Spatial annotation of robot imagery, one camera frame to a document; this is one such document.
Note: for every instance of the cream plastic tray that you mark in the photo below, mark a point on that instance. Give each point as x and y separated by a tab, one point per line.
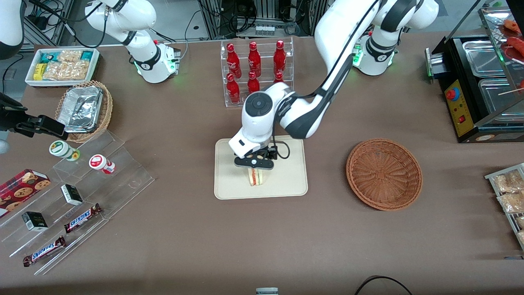
286	180

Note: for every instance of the red lid snack cup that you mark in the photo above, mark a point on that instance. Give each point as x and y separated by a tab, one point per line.
97	161

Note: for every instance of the Snickers chocolate bar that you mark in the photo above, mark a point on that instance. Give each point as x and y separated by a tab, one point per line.
44	251
82	218

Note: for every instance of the stack of foil containers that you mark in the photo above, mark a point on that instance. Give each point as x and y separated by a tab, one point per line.
82	108

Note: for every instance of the brown wicker basket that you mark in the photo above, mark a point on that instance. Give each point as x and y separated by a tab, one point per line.
384	174

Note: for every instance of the clear acrylic bottle rack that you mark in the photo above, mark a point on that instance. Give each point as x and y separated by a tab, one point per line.
290	45

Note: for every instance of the teal snack packet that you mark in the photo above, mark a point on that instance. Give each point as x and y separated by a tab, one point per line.
86	55
49	57

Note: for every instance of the small black carton box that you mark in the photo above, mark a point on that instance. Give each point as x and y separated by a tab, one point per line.
71	194
35	221

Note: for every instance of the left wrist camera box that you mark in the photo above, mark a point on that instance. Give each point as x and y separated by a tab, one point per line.
245	163

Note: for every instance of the steel warmer pan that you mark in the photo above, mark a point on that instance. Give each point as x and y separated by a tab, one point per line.
483	57
499	96

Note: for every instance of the small clear cracker packet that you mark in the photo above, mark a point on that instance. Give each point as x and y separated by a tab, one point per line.
70	55

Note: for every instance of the black food warmer machine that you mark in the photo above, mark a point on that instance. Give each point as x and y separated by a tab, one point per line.
460	106

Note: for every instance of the small grey device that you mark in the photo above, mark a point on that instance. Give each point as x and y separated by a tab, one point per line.
267	291

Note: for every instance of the clear fried snack packet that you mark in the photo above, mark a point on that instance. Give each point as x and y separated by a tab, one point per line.
520	221
521	237
505	182
511	201

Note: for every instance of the light wicker basket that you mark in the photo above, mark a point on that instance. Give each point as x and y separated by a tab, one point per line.
106	119

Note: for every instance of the green lid snack cup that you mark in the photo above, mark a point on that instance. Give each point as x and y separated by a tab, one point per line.
59	148

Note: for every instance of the yellow snack packet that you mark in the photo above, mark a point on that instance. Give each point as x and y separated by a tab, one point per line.
39	71

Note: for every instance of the white snack bin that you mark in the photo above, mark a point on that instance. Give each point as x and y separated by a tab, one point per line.
57	83

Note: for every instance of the red tartan cookie box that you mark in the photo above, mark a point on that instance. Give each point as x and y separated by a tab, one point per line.
20	188

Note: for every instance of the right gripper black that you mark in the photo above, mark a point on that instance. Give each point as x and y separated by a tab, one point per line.
15	120

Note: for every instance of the aluminium frame rack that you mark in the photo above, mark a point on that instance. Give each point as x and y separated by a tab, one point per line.
213	20

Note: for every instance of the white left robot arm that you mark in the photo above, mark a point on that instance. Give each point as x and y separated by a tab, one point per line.
339	41

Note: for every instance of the wooden skewer stick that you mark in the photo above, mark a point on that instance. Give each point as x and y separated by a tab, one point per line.
509	91

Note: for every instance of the white power strip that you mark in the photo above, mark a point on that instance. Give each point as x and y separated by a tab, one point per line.
265	29

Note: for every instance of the clear acrylic tiered stand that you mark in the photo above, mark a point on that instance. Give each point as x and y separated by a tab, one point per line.
123	176

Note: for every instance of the large clear cracker packet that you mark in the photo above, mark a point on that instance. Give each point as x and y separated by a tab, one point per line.
65	71

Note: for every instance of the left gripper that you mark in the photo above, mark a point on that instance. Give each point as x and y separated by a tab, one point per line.
272	154

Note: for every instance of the triangle sandwich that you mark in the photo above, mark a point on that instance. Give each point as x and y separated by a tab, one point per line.
256	178

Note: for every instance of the grey snack display tray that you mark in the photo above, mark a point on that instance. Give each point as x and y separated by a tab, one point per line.
491	175

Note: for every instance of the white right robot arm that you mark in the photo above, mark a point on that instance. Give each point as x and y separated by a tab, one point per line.
143	53

